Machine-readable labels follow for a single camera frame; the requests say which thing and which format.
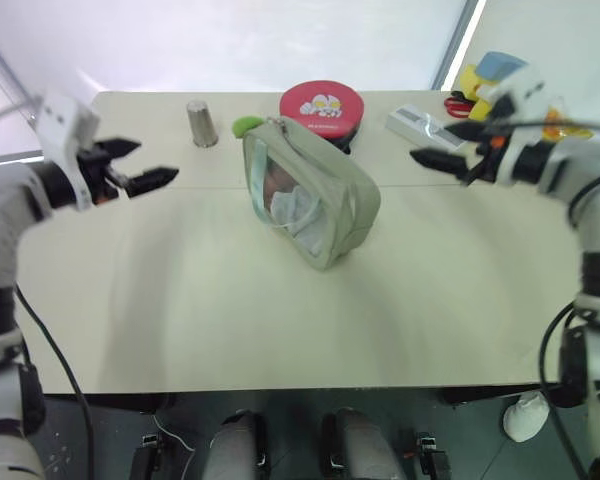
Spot white plastic-wrapped box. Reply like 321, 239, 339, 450
384, 103, 475, 154

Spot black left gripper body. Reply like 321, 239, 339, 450
77, 141, 132, 207

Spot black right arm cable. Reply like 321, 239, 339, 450
538, 299, 589, 480

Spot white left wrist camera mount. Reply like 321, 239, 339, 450
32, 91, 102, 211

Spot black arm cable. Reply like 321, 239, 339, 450
538, 299, 589, 480
13, 287, 98, 480

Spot silver metal cup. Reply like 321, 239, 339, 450
186, 99, 220, 149

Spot grey rounded robot leg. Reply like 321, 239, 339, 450
320, 406, 407, 480
201, 408, 269, 480

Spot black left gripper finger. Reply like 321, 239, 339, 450
99, 138, 143, 164
124, 166, 181, 199

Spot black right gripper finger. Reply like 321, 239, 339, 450
409, 147, 470, 175
444, 120, 487, 145

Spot red-handled scissors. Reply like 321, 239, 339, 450
443, 89, 477, 121

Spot green translucent zip pouch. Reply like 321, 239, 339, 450
242, 115, 383, 273

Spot red round cartoon tin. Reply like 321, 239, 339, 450
278, 80, 368, 155

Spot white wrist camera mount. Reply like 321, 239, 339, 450
32, 91, 102, 211
479, 61, 554, 184

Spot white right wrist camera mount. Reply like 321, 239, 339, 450
479, 61, 554, 184

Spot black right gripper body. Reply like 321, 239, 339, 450
460, 125, 507, 187

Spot black floor clamp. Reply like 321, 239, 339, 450
412, 430, 454, 480
128, 431, 164, 480

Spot white window frame bar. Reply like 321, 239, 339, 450
428, 0, 489, 93
0, 22, 45, 109

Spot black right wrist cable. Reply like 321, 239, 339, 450
499, 117, 600, 142

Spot orange yellow snack packet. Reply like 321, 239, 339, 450
541, 96, 596, 144

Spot yellow and blue toy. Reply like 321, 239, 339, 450
458, 50, 529, 122

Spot thin white floor cable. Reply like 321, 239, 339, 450
153, 409, 197, 480

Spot white shoe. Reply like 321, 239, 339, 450
502, 390, 552, 443

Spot green leaf zipper tag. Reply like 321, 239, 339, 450
231, 114, 264, 139

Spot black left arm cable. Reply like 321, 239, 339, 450
13, 287, 98, 480

